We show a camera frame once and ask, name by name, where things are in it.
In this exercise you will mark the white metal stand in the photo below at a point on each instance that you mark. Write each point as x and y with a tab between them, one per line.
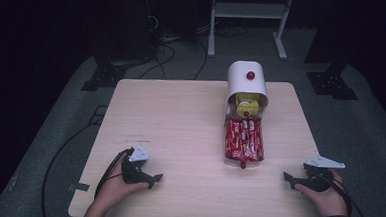
249	9

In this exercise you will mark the yellow round packet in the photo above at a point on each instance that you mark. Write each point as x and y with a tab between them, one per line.
247	106

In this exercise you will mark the clear drawer with yellow packets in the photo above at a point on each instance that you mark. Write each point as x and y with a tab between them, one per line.
247	106

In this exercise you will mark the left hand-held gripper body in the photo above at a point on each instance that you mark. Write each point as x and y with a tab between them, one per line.
131	170

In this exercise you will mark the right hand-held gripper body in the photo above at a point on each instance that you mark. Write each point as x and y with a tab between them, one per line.
317	176

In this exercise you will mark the black stand base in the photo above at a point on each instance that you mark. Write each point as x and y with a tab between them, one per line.
332	85
104	77

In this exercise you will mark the person's left hand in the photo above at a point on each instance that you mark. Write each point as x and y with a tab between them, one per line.
113	189

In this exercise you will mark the clear drawer with red sachets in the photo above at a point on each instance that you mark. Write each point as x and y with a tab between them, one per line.
244	141

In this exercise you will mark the pile of red sachets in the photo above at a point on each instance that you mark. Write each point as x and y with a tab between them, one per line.
244	141

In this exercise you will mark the grey tape strip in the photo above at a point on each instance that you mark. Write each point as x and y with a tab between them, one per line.
79	187

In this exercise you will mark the person's right hand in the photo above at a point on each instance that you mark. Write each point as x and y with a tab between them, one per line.
328	200

